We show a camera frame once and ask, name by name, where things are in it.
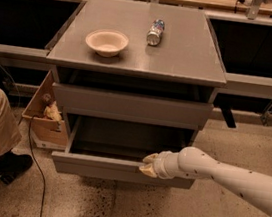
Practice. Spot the grey drawer cabinet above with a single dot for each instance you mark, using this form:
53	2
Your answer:
125	83

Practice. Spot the grey top drawer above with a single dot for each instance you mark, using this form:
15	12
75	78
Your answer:
131	107

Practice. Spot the grey drawer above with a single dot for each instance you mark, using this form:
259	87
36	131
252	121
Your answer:
131	107
114	149

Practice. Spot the grey metal rail frame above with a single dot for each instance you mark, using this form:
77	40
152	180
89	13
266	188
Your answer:
260	86

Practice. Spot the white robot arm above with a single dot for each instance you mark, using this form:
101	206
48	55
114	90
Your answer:
192	163

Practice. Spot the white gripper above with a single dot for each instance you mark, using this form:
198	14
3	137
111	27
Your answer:
159	165

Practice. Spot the wooden box with toys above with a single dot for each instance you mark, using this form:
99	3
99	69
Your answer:
46	132

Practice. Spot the black shoe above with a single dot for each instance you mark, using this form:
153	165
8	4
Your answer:
12	165

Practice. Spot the white paper bowl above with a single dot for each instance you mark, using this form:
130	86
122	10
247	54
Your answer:
107	43

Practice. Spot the silver soda can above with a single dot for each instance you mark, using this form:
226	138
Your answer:
155	32

